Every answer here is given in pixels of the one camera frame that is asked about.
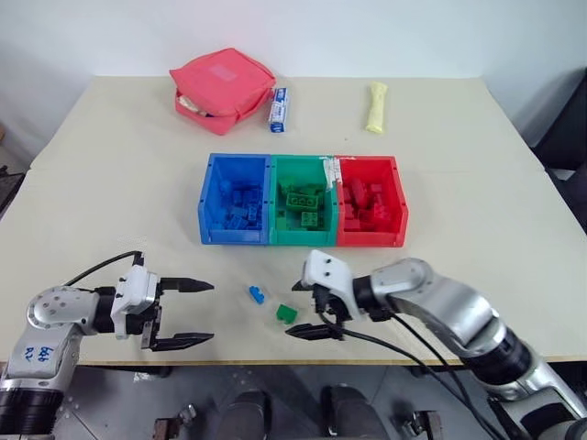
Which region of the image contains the red fabric zip pouch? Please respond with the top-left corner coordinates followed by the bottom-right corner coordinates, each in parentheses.
top-left (168, 47), bottom-right (277, 137)

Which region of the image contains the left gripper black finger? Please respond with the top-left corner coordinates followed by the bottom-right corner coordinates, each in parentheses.
top-left (152, 332), bottom-right (216, 354)
top-left (159, 276), bottom-right (216, 294)

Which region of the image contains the white paper label strip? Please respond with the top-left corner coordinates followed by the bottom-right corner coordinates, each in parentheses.
top-left (322, 157), bottom-right (341, 192)

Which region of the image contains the green plastic bin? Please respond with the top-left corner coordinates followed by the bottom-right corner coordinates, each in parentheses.
top-left (268, 154), bottom-right (341, 247)

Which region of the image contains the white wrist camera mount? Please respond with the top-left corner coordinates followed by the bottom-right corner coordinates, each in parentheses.
top-left (111, 267), bottom-right (161, 341)
top-left (300, 248), bottom-right (368, 322)

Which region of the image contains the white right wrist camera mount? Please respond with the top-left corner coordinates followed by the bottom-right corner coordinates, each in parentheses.
top-left (300, 248), bottom-right (368, 322)

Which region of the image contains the long green brick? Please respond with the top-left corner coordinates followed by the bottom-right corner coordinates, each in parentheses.
top-left (278, 181), bottom-right (323, 196)

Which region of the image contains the dark rounded shape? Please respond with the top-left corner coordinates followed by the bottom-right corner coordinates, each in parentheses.
top-left (319, 383), bottom-right (376, 440)
top-left (218, 389), bottom-right (272, 440)

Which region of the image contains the small green building block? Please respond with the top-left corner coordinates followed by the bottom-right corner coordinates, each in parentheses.
top-left (274, 303), bottom-right (299, 325)

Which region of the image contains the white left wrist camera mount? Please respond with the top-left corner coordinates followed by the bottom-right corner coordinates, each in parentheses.
top-left (111, 267), bottom-right (161, 341)

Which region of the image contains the large green six-stud brick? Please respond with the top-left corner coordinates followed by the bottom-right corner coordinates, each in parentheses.
top-left (285, 192), bottom-right (325, 214)

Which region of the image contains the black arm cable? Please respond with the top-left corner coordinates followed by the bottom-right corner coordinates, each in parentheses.
top-left (314, 292), bottom-right (510, 440)
top-left (63, 250), bottom-right (147, 288)

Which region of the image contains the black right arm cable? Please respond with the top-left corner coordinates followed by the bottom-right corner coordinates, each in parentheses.
top-left (314, 292), bottom-right (510, 440)

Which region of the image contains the metal caster wheel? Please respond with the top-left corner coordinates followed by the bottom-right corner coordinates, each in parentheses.
top-left (154, 402), bottom-right (199, 440)
top-left (393, 409), bottom-right (442, 440)

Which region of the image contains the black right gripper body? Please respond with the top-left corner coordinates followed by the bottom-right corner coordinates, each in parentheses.
top-left (311, 283), bottom-right (352, 328)

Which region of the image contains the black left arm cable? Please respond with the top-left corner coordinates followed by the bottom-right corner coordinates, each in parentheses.
top-left (63, 250), bottom-right (147, 288)

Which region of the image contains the dark equipment frame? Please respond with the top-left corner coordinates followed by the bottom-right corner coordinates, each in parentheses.
top-left (0, 163), bottom-right (25, 217)

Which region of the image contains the red plastic bin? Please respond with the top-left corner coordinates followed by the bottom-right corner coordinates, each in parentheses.
top-left (334, 155), bottom-right (409, 249)

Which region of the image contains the yellow rolled cloth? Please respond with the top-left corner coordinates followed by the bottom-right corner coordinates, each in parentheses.
top-left (363, 81), bottom-right (390, 135)

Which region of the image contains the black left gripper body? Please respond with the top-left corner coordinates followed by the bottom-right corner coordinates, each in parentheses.
top-left (124, 277), bottom-right (166, 352)

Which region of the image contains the blue plastic bin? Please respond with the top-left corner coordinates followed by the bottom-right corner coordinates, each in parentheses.
top-left (196, 152), bottom-right (273, 246)

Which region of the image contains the white and blue carton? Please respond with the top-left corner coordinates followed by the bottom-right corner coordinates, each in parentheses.
top-left (267, 87), bottom-right (292, 134)

